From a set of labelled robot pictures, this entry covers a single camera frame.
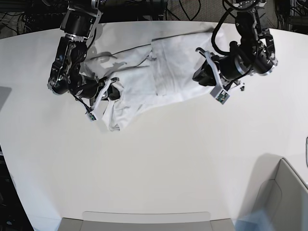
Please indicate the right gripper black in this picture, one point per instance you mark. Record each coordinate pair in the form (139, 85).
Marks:
(90, 87)

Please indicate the white T-shirt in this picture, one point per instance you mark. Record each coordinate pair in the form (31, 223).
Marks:
(152, 75)

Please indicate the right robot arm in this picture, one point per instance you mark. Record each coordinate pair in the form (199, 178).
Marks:
(79, 23)

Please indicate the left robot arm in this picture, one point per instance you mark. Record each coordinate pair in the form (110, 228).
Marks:
(255, 53)

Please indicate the grey box right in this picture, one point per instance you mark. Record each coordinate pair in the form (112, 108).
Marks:
(282, 202)

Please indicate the grey tray bottom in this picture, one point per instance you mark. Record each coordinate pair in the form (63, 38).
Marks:
(102, 221)

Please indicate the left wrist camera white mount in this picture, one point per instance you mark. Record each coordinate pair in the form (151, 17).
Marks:
(209, 74)

